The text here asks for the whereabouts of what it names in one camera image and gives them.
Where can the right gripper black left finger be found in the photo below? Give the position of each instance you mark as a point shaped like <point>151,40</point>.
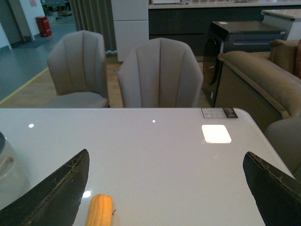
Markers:
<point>55,200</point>

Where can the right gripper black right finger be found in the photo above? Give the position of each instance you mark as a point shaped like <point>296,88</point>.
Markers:
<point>277,195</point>

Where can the yellow corn cob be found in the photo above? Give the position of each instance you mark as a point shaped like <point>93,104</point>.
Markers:
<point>100,211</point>

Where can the cream electric cooking pot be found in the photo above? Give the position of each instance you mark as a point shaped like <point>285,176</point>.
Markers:
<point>13,180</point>

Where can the grey chair at table end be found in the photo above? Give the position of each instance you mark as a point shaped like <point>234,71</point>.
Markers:
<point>285,137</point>

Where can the table label sticker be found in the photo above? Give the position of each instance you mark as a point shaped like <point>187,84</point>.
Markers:
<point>225,112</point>

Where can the brown sofa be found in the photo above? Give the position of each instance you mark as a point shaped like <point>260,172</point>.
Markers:
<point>267,85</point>

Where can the beige chair left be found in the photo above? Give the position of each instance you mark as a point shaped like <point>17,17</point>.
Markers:
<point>77,65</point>

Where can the beige chair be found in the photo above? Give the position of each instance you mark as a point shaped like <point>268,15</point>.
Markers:
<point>77,65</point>
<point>160,73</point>

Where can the beige chair right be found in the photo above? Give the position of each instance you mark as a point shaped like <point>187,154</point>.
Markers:
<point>160,73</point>

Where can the red cabinet box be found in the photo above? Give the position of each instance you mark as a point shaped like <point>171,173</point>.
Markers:
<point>43,26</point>

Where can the dark kitchen counter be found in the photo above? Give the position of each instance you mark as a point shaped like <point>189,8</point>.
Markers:
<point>190,22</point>

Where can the white pillar cabinet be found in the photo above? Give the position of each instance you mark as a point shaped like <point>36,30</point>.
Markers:
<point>131,24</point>

